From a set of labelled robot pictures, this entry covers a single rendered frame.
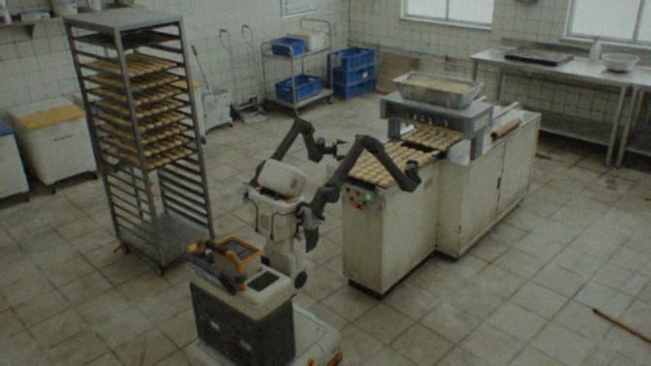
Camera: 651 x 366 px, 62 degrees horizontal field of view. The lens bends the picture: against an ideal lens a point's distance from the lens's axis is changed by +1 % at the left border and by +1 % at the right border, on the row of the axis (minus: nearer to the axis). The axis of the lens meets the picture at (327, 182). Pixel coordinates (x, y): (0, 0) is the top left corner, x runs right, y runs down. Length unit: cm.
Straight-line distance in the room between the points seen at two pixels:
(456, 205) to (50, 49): 432
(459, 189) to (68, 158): 377
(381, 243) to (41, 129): 347
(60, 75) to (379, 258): 407
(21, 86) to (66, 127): 73
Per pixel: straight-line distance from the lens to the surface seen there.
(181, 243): 431
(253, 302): 254
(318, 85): 746
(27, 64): 622
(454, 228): 399
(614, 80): 588
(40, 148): 572
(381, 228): 341
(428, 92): 377
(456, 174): 380
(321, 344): 308
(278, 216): 269
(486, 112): 381
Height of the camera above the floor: 238
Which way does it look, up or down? 27 degrees down
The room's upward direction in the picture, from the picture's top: 2 degrees counter-clockwise
